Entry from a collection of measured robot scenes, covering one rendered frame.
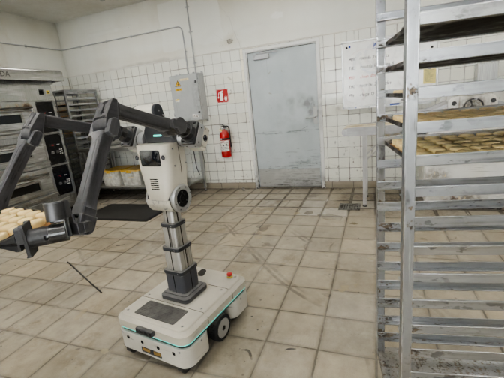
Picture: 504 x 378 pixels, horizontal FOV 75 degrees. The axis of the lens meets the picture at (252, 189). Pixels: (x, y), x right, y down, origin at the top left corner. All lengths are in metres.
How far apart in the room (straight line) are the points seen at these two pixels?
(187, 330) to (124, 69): 5.05
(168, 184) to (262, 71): 3.54
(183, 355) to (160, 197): 0.82
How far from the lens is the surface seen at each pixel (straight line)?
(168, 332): 1.91
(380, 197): 1.48
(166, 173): 1.79
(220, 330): 2.09
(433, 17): 1.02
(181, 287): 2.05
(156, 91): 5.90
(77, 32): 6.93
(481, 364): 1.91
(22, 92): 5.25
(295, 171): 5.10
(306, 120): 4.95
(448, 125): 1.03
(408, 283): 1.12
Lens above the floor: 1.34
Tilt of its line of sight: 15 degrees down
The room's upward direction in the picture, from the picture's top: 6 degrees counter-clockwise
